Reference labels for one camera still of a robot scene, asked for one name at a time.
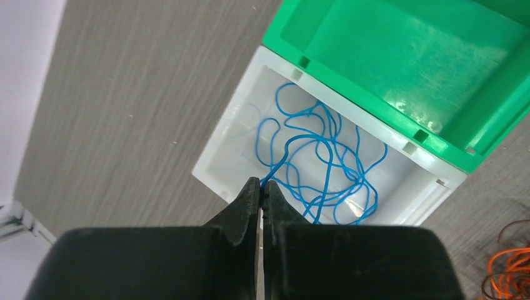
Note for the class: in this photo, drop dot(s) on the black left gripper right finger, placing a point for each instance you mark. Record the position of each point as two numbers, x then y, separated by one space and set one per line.
310 261

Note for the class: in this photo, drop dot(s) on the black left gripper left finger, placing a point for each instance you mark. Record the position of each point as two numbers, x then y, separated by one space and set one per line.
217 260

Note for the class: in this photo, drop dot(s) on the white plastic bin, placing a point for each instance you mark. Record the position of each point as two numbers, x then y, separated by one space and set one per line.
334 162

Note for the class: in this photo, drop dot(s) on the green plastic bin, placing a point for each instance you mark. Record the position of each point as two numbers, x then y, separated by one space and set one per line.
451 75

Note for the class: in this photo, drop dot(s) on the aluminium frame rail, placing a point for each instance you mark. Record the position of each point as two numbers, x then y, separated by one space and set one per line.
17 220

